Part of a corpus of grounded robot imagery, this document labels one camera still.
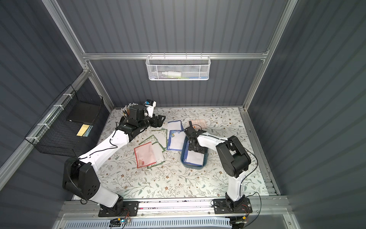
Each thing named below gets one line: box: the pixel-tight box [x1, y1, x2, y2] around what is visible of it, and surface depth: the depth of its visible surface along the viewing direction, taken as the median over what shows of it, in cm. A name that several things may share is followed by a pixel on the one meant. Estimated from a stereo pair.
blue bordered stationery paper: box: [167, 120, 185, 131], surface depth 111 cm
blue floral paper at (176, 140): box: [166, 129, 186, 151], surface depth 102 cm
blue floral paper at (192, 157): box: [183, 140, 205, 167], surface depth 93 cm
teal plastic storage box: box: [180, 135, 209, 170], surface depth 89 cm
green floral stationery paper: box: [151, 128, 168, 152], surface depth 104 cm
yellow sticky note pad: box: [76, 123, 94, 138], surface depth 77 cm
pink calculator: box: [190, 119, 208, 130], surface depth 111 cm
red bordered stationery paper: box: [133, 141, 157, 169], surface depth 95 cm
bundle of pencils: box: [120, 102, 139, 119], surface depth 97 cm
